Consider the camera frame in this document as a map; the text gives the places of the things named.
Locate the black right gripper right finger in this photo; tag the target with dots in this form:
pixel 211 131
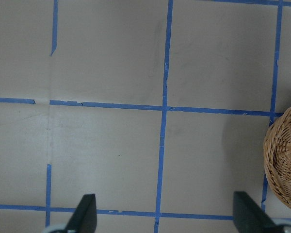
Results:
pixel 248 217

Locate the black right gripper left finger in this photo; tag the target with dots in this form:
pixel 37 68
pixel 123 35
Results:
pixel 84 218

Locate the woven wicker basket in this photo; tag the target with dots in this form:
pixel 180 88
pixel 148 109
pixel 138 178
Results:
pixel 277 157

